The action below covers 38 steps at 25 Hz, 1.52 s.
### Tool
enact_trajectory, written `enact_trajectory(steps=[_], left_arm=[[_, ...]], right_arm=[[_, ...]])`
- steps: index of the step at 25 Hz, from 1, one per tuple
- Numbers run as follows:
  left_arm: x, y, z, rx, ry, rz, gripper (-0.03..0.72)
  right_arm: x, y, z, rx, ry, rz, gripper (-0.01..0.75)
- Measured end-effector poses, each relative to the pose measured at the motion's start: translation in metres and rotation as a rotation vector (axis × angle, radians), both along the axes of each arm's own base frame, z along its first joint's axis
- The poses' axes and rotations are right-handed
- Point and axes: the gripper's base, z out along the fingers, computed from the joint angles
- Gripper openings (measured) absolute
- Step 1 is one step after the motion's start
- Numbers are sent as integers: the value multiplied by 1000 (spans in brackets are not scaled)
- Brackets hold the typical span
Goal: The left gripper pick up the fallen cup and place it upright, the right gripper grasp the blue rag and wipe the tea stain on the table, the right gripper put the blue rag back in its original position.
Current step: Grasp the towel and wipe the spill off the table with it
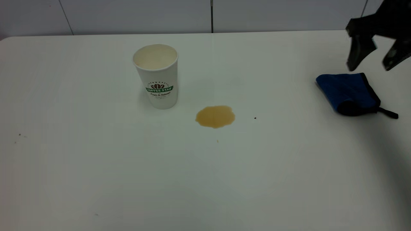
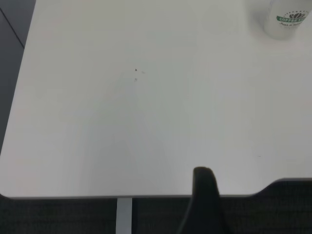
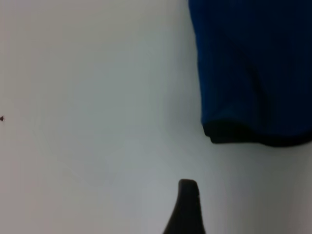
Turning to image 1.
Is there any white paper coffee cup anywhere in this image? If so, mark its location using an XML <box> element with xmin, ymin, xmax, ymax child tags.
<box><xmin>133</xmin><ymin>44</ymin><xmax>179</xmax><ymax>110</ymax></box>

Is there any blue cloth with black trim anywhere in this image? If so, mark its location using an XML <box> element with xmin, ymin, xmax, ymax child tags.
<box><xmin>316</xmin><ymin>73</ymin><xmax>399</xmax><ymax>119</ymax></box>

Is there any brown coffee spill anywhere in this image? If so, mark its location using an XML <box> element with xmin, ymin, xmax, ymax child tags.
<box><xmin>195</xmin><ymin>105</ymin><xmax>236</xmax><ymax>129</ymax></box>

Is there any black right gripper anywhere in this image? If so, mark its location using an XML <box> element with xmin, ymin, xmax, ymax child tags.
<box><xmin>345</xmin><ymin>0</ymin><xmax>411</xmax><ymax>72</ymax></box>

